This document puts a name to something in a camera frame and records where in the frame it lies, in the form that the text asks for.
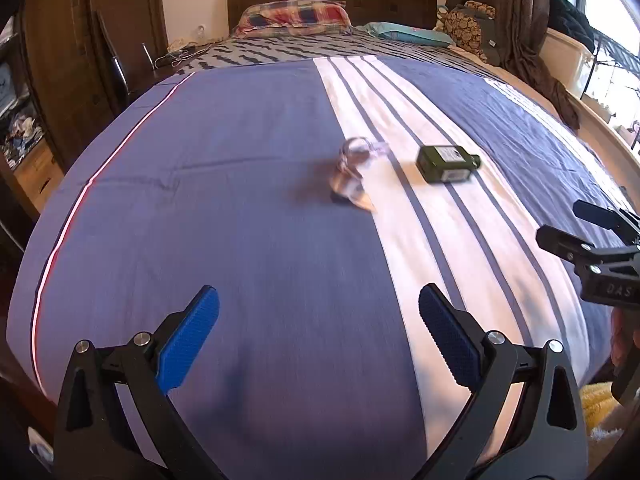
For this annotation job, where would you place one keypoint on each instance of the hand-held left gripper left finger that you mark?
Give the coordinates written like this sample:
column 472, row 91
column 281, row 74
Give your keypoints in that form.
column 190, row 345

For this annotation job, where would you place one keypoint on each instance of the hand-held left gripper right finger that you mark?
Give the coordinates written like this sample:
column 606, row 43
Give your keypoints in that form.
column 450, row 340

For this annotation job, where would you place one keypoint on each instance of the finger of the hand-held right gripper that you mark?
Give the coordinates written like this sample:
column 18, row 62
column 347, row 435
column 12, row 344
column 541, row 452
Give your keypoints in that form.
column 565, row 245
column 620, row 222

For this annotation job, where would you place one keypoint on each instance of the person's right hand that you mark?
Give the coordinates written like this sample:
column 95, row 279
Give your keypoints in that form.
column 625, row 340

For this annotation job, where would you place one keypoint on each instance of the blue white striped bedspread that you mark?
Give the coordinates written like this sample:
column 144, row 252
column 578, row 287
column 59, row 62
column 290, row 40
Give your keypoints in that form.
column 225, row 235

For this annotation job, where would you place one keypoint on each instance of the yellow towel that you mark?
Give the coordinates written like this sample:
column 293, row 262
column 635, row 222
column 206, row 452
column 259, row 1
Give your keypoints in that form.
column 600, row 410

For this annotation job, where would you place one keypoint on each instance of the dark green bottle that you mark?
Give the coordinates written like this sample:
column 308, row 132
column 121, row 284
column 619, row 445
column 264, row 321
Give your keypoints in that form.
column 442, row 160

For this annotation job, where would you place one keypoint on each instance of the black metal rack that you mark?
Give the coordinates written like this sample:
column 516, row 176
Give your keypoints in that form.
column 615, row 60

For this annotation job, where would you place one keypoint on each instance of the white storage box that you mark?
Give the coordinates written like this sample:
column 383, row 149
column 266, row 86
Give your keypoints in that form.
column 565, row 65

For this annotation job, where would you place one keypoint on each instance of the plaid ribbon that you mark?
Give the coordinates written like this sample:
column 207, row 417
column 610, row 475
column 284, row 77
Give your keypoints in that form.
column 347, row 180

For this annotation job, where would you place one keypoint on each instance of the black coat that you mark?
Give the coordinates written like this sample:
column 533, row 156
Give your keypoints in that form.
column 570, row 17

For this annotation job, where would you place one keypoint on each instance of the brown curtain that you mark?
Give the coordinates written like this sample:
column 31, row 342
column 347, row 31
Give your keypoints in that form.
column 520, row 25

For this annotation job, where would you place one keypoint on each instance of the patterned brown cushion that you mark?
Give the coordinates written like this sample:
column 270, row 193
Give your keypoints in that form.
column 470, row 30

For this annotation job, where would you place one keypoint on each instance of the teal pillow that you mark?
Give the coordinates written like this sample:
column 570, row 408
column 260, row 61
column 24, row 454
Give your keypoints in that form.
column 410, row 34

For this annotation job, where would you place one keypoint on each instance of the black chair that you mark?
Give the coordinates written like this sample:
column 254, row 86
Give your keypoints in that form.
column 117, row 65

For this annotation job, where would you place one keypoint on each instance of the dark wooden wardrobe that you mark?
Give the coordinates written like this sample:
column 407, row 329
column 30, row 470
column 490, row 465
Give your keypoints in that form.
column 65, row 60

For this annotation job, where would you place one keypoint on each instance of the grey zigzag patterned sheet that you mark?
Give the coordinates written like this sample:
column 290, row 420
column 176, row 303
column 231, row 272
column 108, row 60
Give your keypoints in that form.
column 300, row 50

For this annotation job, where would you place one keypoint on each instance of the plaid pillow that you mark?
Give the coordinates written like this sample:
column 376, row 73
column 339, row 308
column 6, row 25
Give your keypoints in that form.
column 295, row 17

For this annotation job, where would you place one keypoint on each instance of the white wall socket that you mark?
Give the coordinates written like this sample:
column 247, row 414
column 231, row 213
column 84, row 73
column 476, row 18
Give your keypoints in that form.
column 201, row 31

